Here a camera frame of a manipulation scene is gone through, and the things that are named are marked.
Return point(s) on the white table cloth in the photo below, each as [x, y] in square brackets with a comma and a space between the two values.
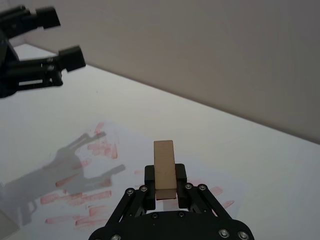
[175, 117]

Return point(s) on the light wooden block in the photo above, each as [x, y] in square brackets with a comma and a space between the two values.
[163, 165]

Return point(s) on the white sheet with red marks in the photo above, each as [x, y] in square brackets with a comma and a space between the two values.
[100, 150]

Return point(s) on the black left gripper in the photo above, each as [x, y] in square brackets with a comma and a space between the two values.
[5, 75]

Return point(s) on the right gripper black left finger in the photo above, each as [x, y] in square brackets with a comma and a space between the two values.
[150, 190]

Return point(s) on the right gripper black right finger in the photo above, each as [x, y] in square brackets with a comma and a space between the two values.
[181, 190]

